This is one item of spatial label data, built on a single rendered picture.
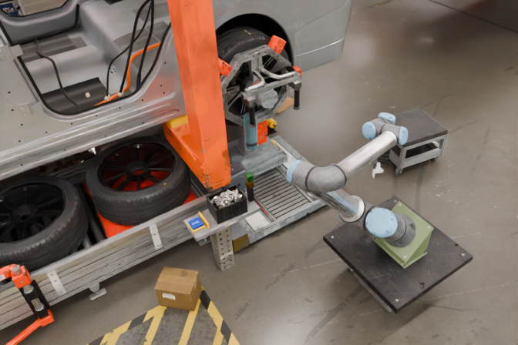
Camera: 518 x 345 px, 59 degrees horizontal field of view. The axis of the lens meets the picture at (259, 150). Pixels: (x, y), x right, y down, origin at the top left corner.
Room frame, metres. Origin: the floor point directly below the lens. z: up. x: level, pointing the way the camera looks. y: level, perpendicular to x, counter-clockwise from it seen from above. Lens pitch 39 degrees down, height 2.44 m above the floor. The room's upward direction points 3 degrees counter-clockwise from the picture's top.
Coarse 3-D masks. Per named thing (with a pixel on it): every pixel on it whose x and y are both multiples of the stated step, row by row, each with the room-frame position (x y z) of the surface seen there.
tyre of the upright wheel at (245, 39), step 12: (216, 36) 2.81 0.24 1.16; (228, 36) 2.77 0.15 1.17; (240, 36) 2.74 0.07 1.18; (252, 36) 2.73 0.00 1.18; (264, 36) 2.78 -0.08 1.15; (228, 48) 2.65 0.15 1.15; (240, 48) 2.66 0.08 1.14; (252, 48) 2.71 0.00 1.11; (228, 60) 2.62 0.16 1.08; (288, 60) 2.85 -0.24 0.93; (228, 120) 2.59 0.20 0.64
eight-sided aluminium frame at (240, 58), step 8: (256, 48) 2.68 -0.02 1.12; (264, 48) 2.68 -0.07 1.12; (240, 56) 2.58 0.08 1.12; (248, 56) 2.59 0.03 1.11; (256, 56) 2.62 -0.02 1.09; (272, 56) 2.68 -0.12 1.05; (280, 56) 2.71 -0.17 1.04; (232, 64) 2.58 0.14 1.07; (240, 64) 2.56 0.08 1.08; (232, 72) 2.53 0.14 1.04; (224, 80) 2.51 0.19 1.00; (224, 88) 2.50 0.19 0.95; (288, 88) 2.74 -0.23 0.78; (224, 96) 2.50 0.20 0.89; (280, 96) 2.76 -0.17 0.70; (224, 104) 2.51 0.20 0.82; (280, 104) 2.71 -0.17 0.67; (224, 112) 2.49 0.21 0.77; (264, 112) 2.69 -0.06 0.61; (272, 112) 2.67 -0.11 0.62; (232, 120) 2.52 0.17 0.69; (240, 120) 2.55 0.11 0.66; (264, 120) 2.64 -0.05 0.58
